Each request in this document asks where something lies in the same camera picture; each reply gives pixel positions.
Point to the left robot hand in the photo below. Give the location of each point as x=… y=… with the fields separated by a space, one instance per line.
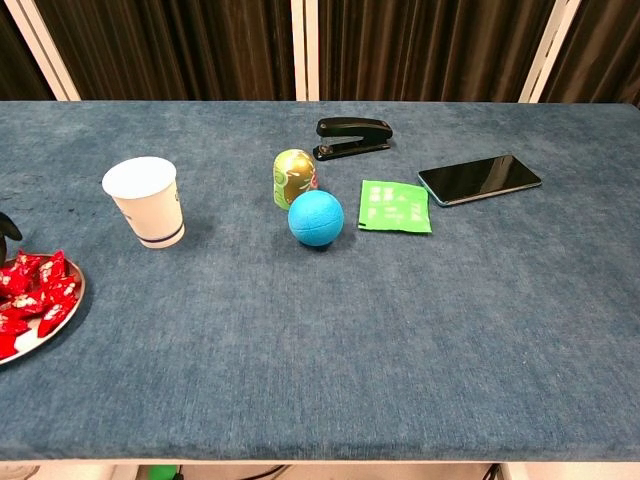
x=9 y=230

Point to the silver metal plate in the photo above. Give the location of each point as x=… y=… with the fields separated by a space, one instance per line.
x=30 y=342

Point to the white paper cup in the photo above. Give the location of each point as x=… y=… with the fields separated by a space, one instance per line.
x=147 y=202

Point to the black pleated curtain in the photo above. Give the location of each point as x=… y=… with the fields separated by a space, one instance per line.
x=425 y=50
x=175 y=50
x=10 y=40
x=610 y=50

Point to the blue ball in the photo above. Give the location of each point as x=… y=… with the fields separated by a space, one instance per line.
x=316 y=218

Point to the blue felt table cloth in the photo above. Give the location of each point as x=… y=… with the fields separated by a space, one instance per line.
x=350 y=325

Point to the black stapler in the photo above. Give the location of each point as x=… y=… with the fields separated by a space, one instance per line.
x=352 y=137

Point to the green sachet packet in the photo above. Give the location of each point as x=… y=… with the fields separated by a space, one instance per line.
x=395 y=206

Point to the black smartphone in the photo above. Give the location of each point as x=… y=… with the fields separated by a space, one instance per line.
x=480 y=179

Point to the white partition frame post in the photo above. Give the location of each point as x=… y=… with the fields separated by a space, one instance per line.
x=44 y=50
x=298 y=50
x=550 y=50

